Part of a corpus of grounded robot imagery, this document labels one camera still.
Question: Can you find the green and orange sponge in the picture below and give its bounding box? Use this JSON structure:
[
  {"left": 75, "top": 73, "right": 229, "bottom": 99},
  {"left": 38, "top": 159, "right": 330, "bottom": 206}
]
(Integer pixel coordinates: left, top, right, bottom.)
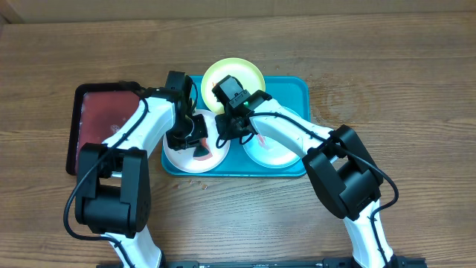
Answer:
[{"left": 193, "top": 138, "right": 213, "bottom": 161}]

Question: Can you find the white plastic plate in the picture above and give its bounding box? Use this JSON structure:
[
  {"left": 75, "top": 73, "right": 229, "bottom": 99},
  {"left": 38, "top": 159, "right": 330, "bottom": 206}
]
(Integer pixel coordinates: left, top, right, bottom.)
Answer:
[{"left": 163, "top": 109, "right": 231, "bottom": 173}]

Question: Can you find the yellow-green plastic plate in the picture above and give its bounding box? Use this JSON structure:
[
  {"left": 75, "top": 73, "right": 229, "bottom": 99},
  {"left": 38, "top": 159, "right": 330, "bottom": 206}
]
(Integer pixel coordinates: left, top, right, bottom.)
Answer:
[{"left": 201, "top": 57, "right": 266, "bottom": 114}]

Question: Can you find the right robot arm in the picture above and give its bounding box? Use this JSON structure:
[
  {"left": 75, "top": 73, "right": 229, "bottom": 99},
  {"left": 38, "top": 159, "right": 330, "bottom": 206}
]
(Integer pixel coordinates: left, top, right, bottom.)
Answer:
[{"left": 212, "top": 75, "right": 395, "bottom": 267}]

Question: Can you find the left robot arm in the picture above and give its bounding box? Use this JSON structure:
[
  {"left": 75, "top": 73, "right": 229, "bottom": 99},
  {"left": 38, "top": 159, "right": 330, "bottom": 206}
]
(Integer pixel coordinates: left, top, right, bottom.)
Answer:
[{"left": 63, "top": 71, "right": 208, "bottom": 267}]

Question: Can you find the teal plastic serving tray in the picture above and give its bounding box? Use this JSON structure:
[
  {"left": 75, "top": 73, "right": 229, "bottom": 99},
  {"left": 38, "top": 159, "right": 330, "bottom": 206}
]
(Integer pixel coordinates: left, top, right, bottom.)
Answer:
[{"left": 160, "top": 75, "right": 311, "bottom": 178}]

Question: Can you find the black and red tray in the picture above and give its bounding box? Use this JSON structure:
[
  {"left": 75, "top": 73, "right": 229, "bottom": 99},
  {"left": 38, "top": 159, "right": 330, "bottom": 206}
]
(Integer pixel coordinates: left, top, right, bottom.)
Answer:
[{"left": 65, "top": 83, "right": 140, "bottom": 175}]

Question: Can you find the light blue plastic plate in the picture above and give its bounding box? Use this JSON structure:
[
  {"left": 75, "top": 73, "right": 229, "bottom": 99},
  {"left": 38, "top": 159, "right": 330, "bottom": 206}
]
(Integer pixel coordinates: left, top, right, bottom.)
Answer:
[{"left": 243, "top": 135, "right": 300, "bottom": 168}]

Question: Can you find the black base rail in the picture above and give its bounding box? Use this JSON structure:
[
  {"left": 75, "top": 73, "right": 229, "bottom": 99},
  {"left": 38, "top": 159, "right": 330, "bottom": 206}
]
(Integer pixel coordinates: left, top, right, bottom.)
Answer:
[{"left": 96, "top": 256, "right": 428, "bottom": 268}]

